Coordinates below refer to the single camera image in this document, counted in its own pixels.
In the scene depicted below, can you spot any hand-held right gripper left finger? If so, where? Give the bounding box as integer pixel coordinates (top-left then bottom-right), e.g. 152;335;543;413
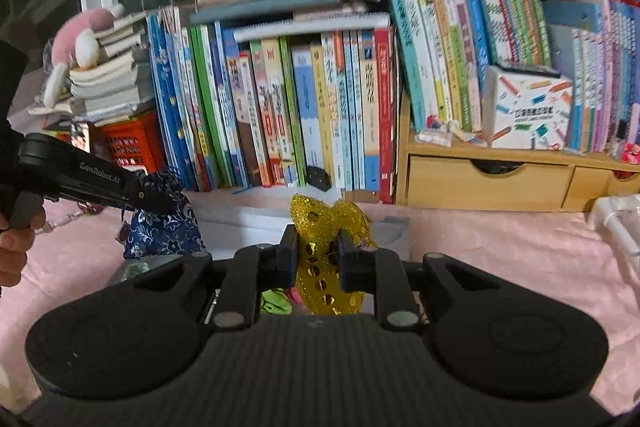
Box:
125;224;300;333

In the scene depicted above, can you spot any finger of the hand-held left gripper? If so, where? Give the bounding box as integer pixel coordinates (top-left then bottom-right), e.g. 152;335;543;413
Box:
120;173;175;214

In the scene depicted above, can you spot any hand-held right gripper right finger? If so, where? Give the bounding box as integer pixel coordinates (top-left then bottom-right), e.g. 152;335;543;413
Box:
337;230;506;333

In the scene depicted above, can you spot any gold sequin pouch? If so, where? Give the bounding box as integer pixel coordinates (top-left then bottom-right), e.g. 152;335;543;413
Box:
291;194;379;316

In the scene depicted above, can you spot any blue floral fabric pouch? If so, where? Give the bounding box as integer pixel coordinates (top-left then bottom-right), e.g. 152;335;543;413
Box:
122;169;207;261

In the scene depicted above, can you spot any white shallow cardboard box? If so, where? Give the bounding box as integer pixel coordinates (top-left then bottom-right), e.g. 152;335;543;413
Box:
182;186;414;269

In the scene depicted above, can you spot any person's left hand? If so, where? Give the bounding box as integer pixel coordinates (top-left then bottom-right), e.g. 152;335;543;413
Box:
0;212;46;288

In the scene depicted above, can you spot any smartphone on stand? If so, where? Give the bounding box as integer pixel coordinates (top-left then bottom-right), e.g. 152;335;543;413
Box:
69;122;96;155

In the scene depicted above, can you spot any green plush toy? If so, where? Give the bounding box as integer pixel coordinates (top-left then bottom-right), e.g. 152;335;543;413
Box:
260;289;294;315

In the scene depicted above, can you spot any red plastic crate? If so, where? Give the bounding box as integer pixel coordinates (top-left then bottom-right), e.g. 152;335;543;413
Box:
97;111;169;174

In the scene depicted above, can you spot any small black object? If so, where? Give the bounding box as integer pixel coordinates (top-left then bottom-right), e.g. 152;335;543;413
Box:
306;165;332;192

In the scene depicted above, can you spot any stack of thick paperback books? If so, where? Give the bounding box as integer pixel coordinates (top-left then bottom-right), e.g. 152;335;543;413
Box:
67;13;157;124

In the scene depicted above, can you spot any pink white plush rabbit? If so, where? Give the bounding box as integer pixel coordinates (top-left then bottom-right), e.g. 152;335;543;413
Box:
42;4;126;108

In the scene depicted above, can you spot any row of colourful upright books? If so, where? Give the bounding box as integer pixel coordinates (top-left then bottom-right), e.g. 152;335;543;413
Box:
146;7;402;206

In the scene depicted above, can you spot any pink table cloth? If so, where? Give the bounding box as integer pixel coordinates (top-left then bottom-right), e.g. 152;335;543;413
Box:
0;104;640;418

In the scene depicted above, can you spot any wooden drawer organizer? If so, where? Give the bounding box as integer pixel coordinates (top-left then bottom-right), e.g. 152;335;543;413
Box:
394;91;640;214

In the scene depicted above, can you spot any pencil print white box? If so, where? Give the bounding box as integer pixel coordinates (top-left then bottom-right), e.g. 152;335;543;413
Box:
482;64;574;152

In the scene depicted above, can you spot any row of green-spined books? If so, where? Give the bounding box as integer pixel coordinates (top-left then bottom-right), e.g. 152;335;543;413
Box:
375;0;554;134

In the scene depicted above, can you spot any row of pink-blue books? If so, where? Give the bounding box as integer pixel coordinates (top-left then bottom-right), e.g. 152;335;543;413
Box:
542;0;640;156

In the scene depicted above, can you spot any white braided cable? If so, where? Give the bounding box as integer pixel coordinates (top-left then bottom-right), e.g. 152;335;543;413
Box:
44;206;92;234

